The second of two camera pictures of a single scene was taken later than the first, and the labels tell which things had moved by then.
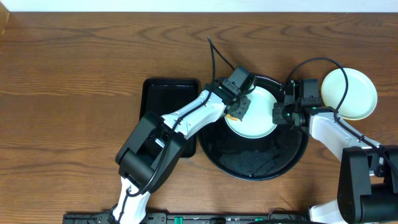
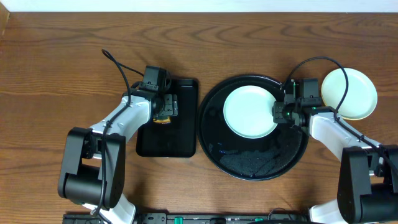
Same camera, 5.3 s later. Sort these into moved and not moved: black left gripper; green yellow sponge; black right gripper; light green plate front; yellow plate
Moved: black left gripper; green yellow sponge
Not moved: black right gripper; light green plate front; yellow plate
